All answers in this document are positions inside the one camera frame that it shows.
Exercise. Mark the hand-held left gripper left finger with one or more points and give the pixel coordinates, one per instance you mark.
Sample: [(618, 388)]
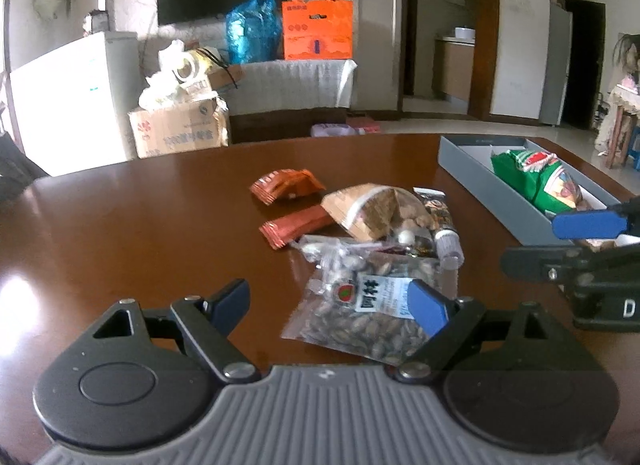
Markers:
[(232, 300)]

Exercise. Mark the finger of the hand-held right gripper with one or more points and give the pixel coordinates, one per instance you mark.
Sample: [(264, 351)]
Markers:
[(530, 265), (585, 225)]

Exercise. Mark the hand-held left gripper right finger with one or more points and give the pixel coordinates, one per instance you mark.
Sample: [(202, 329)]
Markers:
[(425, 306)]

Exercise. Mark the clear bag of sunflower seeds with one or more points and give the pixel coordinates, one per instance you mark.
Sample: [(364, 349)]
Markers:
[(350, 320)]

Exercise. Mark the grey tray box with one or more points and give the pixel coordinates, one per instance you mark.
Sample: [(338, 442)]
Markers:
[(480, 180)]

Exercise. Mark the brown paper snack bag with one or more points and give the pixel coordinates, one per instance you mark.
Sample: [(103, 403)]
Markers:
[(365, 212)]

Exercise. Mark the blue stool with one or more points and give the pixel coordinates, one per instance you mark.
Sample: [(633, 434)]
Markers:
[(635, 147)]

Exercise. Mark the dark nut packet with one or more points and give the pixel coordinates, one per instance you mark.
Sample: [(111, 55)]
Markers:
[(440, 215)]

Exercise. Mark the long orange snack packet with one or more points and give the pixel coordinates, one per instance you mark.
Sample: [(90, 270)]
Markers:
[(295, 227)]

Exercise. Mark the clear candy bag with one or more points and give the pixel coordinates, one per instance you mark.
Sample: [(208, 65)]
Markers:
[(330, 250)]

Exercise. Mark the lace covered side table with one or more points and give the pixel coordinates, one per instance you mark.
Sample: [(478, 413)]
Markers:
[(622, 105)]

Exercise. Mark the orange sachet bundle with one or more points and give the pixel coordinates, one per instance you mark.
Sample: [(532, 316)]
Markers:
[(285, 185)]

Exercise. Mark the grey refrigerator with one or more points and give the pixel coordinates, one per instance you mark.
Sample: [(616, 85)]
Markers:
[(555, 65)]

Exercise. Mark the large cardboard box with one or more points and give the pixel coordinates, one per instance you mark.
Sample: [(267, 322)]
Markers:
[(175, 130)]

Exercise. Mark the red package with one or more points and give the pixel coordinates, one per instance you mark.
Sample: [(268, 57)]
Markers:
[(367, 125)]

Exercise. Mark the purple package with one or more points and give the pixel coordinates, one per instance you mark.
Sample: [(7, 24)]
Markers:
[(332, 131)]

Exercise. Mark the wooden kitchen counter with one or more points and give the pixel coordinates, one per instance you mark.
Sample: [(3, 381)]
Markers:
[(452, 70)]

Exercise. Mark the crumpled white plastic wrap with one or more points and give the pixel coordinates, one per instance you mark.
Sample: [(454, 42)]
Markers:
[(160, 90)]

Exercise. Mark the small cardboard box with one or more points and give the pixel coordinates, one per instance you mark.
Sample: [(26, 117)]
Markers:
[(222, 76)]

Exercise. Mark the white cloth covered table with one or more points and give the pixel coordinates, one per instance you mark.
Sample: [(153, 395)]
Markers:
[(295, 82)]

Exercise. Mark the white basin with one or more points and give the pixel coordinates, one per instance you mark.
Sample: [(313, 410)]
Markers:
[(465, 33)]

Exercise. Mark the tape roll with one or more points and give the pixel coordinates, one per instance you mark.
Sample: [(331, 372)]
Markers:
[(186, 66)]

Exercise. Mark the white refrigerator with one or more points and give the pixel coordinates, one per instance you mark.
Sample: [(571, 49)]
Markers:
[(70, 105)]

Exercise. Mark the blue plastic bag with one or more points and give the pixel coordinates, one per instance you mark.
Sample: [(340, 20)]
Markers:
[(252, 30)]

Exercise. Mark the orange paper bag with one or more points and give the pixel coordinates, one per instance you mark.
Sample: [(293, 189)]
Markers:
[(317, 30)]

